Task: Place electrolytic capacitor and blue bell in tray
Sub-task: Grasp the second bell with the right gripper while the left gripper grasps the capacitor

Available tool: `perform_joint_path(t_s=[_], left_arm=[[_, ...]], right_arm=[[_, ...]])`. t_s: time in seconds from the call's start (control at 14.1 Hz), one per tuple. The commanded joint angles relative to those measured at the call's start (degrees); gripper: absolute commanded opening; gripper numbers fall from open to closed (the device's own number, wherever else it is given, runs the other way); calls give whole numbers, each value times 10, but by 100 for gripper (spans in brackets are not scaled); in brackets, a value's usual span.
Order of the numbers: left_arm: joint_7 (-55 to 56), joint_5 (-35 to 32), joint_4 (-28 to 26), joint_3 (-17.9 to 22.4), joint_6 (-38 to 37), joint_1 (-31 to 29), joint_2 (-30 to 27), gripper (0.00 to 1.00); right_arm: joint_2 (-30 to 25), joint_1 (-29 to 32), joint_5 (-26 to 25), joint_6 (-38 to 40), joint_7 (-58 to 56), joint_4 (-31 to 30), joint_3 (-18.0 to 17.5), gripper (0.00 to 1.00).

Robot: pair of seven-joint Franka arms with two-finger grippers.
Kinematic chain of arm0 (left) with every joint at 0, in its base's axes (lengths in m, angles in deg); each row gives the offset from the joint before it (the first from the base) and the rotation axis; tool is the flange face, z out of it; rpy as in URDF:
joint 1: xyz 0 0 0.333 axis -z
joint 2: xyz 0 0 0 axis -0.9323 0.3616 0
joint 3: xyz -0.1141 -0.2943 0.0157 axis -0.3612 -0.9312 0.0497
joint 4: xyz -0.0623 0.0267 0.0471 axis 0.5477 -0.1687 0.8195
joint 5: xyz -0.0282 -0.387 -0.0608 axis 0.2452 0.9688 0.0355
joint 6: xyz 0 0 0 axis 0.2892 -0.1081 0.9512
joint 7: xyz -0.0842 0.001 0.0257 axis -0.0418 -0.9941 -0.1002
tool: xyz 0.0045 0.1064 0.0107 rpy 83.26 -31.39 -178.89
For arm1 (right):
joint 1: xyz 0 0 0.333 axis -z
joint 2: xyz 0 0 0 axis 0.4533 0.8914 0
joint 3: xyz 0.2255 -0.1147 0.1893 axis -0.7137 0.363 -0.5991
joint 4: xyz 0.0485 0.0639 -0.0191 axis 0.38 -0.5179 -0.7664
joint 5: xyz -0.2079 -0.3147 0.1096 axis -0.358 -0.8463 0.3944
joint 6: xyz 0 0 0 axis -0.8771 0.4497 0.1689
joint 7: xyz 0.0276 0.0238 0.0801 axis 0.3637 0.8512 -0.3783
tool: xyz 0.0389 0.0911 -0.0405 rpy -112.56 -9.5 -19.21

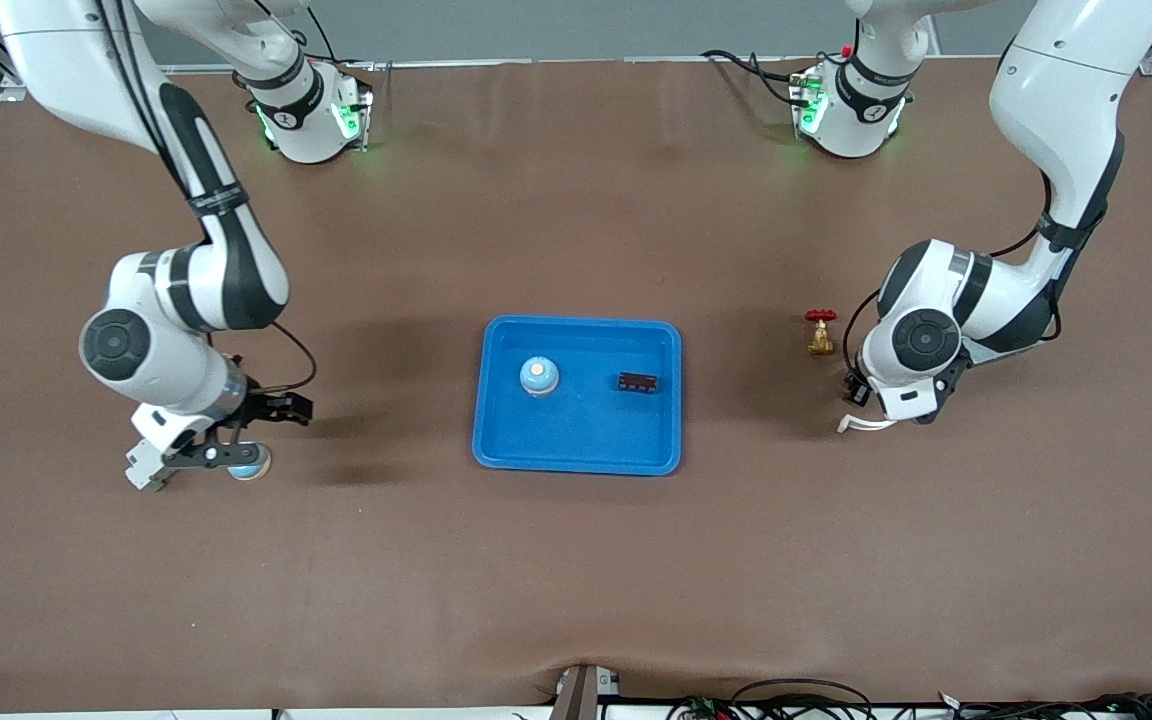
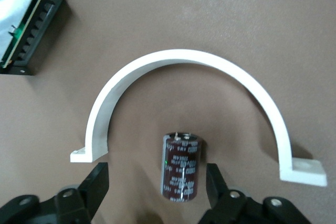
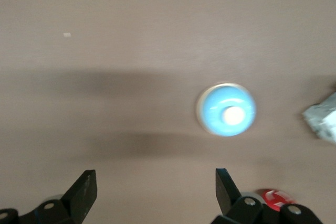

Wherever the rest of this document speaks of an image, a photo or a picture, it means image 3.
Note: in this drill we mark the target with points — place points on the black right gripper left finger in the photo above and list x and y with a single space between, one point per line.
76 200

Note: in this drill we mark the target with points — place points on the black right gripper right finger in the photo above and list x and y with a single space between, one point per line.
244 213

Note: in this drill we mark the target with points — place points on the blue desk bell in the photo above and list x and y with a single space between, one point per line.
226 110

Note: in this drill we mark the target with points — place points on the orange black red push button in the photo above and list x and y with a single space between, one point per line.
274 198

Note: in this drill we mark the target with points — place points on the white circuit breaker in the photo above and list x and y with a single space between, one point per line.
323 121

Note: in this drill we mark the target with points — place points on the brown table mat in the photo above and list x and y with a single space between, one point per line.
131 37

